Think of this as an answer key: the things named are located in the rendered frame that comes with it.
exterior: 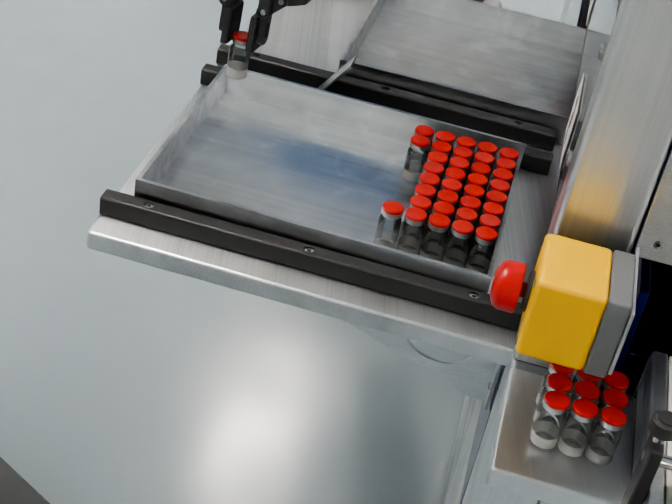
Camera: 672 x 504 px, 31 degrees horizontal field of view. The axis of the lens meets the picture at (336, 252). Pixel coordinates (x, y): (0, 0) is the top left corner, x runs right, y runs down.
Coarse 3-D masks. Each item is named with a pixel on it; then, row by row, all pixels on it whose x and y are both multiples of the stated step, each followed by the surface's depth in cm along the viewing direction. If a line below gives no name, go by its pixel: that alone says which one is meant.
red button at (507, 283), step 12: (504, 264) 92; (516, 264) 92; (504, 276) 92; (516, 276) 92; (492, 288) 93; (504, 288) 92; (516, 288) 91; (492, 300) 93; (504, 300) 92; (516, 300) 92
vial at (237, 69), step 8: (232, 40) 121; (232, 48) 121; (240, 48) 121; (232, 56) 121; (240, 56) 121; (248, 56) 122; (232, 64) 122; (240, 64) 122; (248, 64) 123; (232, 72) 122; (240, 72) 122
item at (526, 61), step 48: (384, 0) 159; (432, 0) 159; (384, 48) 150; (432, 48) 152; (480, 48) 154; (528, 48) 156; (576, 48) 157; (432, 96) 138; (480, 96) 136; (528, 96) 145
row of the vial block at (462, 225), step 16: (480, 144) 124; (480, 160) 122; (480, 176) 119; (464, 192) 117; (480, 192) 117; (464, 208) 114; (480, 208) 118; (464, 224) 112; (448, 240) 112; (464, 240) 112; (448, 256) 113; (464, 256) 113
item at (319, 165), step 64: (192, 128) 125; (256, 128) 129; (320, 128) 131; (384, 128) 132; (448, 128) 130; (192, 192) 111; (256, 192) 119; (320, 192) 121; (384, 192) 123; (512, 192) 127; (384, 256) 109
